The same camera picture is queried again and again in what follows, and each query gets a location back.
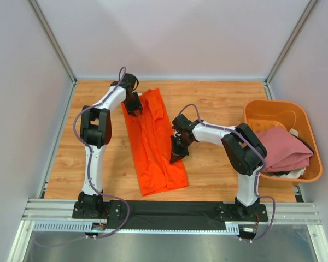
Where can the left aluminium corner post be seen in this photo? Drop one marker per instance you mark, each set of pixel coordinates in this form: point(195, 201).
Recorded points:
point(38, 12)

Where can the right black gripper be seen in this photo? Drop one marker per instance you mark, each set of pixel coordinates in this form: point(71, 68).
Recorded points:
point(176, 155)

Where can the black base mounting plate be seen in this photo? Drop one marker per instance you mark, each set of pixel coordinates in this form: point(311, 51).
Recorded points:
point(168, 215)

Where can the right aluminium corner post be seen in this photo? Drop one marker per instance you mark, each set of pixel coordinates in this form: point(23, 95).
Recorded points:
point(291, 39)

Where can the orange plastic basket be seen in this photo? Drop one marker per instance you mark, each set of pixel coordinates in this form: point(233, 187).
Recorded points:
point(264, 114)

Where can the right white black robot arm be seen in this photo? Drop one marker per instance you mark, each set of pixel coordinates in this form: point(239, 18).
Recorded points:
point(244, 150)

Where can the dark garment in basket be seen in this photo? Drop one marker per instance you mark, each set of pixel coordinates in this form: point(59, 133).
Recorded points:
point(307, 144)

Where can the aluminium corner post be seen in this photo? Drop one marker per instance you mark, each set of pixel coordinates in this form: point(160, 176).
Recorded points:
point(291, 39)
point(38, 12)

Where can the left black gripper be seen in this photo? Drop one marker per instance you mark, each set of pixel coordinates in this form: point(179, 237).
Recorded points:
point(138, 106)

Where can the orange t shirt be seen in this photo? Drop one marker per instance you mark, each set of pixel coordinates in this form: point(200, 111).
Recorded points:
point(150, 139)

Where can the aluminium rail frame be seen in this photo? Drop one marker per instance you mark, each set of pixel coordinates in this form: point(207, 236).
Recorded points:
point(48, 232)

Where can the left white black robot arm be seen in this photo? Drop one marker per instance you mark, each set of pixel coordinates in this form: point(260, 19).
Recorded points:
point(93, 128)

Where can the pink t shirt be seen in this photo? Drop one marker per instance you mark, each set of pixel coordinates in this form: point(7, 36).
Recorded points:
point(269, 138)

